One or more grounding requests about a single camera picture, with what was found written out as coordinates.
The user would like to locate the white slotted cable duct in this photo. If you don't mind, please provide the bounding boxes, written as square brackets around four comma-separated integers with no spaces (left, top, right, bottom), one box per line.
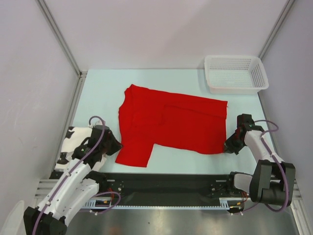
[82,197,244,212]

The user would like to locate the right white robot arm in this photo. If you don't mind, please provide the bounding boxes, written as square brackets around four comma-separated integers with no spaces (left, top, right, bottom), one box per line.
[224,114,296,212]

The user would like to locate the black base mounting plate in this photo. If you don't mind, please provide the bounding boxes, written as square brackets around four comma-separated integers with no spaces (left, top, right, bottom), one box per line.
[100,173,248,202]

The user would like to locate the white perforated plastic basket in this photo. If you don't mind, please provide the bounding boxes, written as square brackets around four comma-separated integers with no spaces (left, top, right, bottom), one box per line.
[204,55,269,95]

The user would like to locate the red t shirt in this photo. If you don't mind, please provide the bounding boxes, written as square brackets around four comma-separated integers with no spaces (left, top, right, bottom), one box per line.
[115,84,228,167]

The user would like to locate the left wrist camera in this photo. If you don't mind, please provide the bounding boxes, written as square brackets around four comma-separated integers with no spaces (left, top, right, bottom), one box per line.
[89,120,103,129]

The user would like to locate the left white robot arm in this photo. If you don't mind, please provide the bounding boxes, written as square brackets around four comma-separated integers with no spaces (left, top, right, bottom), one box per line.
[23,124,122,235]

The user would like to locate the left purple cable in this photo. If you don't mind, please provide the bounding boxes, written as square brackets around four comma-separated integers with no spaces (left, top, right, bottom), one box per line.
[31,116,122,233]

